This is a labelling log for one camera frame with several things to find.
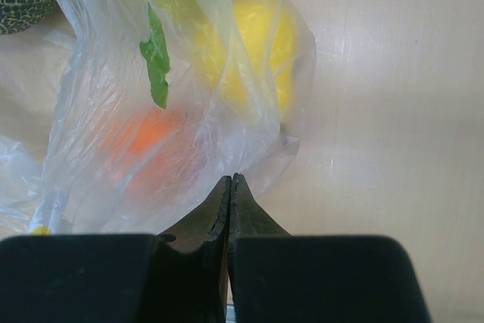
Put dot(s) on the clear plastic fruit bag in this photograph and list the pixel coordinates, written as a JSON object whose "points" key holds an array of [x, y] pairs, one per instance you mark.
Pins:
{"points": [[92, 63]]}

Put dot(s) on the yellow fruit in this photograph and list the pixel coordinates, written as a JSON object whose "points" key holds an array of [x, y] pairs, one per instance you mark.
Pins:
{"points": [[252, 49]]}

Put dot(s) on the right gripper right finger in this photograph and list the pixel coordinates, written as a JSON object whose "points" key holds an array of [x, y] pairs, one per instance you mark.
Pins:
{"points": [[278, 277]]}

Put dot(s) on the orange fruit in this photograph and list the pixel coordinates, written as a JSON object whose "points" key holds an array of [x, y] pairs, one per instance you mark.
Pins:
{"points": [[153, 156]]}

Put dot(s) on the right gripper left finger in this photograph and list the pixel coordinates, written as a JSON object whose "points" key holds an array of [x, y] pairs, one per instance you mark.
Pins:
{"points": [[179, 275]]}

